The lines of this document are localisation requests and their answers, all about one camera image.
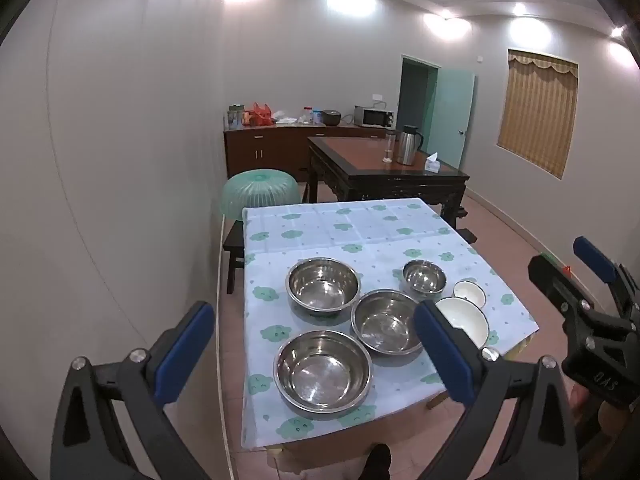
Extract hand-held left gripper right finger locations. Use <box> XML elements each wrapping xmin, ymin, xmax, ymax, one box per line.
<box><xmin>400</xmin><ymin>301</ymin><xmax>581</xmax><ymax>480</ymax></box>

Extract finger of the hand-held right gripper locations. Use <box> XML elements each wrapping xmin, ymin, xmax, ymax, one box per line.
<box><xmin>573</xmin><ymin>236</ymin><xmax>640</xmax><ymax>318</ymax></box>
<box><xmin>528</xmin><ymin>254</ymin><xmax>599</xmax><ymax>323</ymax></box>

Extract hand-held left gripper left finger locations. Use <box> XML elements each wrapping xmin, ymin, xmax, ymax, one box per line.
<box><xmin>50</xmin><ymin>301</ymin><xmax>221</xmax><ymax>480</ymax></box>

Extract large white enamel bowl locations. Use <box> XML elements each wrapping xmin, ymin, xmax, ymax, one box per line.
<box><xmin>433</xmin><ymin>296</ymin><xmax>490</xmax><ymax>349</ymax></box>

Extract small white enamel bowl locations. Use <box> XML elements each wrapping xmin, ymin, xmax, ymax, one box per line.
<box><xmin>452</xmin><ymin>279</ymin><xmax>487</xmax><ymax>310</ymax></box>

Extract medium steel bowl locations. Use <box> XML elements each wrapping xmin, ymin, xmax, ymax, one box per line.
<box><xmin>350</xmin><ymin>288</ymin><xmax>427</xmax><ymax>356</ymax></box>

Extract small steel bowl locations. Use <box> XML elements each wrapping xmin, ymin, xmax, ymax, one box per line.
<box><xmin>402</xmin><ymin>259</ymin><xmax>448</xmax><ymax>297</ymax></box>

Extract large steel bowl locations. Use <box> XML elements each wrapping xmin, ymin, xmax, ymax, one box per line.
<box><xmin>272</xmin><ymin>329</ymin><xmax>374</xmax><ymax>414</ymax></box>
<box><xmin>286</xmin><ymin>257</ymin><xmax>362</xmax><ymax>317</ymax></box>

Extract person's right hand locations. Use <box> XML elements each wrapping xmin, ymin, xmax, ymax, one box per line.
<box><xmin>570</xmin><ymin>384</ymin><xmax>640</xmax><ymax>480</ymax></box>

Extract person's legs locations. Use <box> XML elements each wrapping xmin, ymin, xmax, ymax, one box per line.
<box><xmin>357</xmin><ymin>442</ymin><xmax>393</xmax><ymax>480</ymax></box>

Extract yellow window blind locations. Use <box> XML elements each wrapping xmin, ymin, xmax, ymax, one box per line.
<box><xmin>496</xmin><ymin>49</ymin><xmax>580</xmax><ymax>180</ymax></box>

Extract cloud print tablecloth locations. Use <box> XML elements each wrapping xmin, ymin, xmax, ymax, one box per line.
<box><xmin>241</xmin><ymin>199</ymin><xmax>541</xmax><ymax>453</ymax></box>

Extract green mesh food cover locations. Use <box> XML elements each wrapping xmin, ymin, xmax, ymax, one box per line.
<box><xmin>221</xmin><ymin>170</ymin><xmax>301</xmax><ymax>221</ymax></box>

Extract light green door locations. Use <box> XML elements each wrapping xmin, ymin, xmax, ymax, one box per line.
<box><xmin>434</xmin><ymin>67</ymin><xmax>476</xmax><ymax>171</ymax></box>

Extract steel thermos jug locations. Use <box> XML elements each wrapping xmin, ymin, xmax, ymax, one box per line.
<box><xmin>396</xmin><ymin>125</ymin><xmax>424</xmax><ymax>166</ymax></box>

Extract dark wooden table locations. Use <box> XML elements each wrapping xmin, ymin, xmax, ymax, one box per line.
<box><xmin>306</xmin><ymin>135</ymin><xmax>471</xmax><ymax>231</ymax></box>

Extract brown sideboard cabinet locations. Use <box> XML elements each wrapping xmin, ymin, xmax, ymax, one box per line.
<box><xmin>223</xmin><ymin>122</ymin><xmax>401</xmax><ymax>181</ymax></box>

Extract silver microwave oven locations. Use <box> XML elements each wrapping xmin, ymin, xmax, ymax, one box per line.
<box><xmin>354</xmin><ymin>105</ymin><xmax>393</xmax><ymax>128</ymax></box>

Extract red plastic bag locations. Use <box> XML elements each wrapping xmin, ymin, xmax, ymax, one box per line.
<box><xmin>247</xmin><ymin>102</ymin><xmax>276</xmax><ymax>127</ymax></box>

